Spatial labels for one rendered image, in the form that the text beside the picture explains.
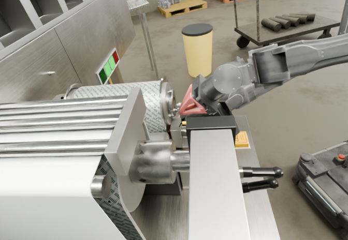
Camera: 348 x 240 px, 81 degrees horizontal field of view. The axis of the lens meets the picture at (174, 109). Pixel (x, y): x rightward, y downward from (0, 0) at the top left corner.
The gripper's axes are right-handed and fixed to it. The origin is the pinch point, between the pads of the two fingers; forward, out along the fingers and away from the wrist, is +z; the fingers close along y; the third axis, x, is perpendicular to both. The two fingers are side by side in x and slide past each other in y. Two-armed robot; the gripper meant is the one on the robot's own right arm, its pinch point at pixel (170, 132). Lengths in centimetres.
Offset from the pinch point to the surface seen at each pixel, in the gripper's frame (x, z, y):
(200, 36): -43, 11, 209
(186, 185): -15.5, 3.6, -11.2
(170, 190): -11.7, 7.6, -14.0
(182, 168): 18.6, -20.7, -33.0
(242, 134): -26.1, -16.8, 11.5
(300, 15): -128, -111, 286
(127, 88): 24.4, -5.7, -7.0
